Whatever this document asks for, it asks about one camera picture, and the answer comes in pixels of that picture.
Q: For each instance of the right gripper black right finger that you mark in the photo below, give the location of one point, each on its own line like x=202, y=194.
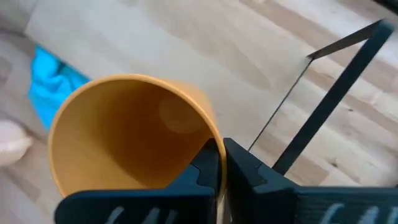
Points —
x=264, y=202

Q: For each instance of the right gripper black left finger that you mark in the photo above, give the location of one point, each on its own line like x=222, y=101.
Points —
x=174, y=202

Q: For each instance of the tall orange plastic cup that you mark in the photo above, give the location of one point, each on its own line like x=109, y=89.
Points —
x=124, y=133

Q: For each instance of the blue cloth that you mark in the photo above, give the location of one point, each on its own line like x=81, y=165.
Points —
x=49, y=90

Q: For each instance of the wooden shelf with black frame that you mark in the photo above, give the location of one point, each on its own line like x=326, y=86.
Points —
x=155, y=46

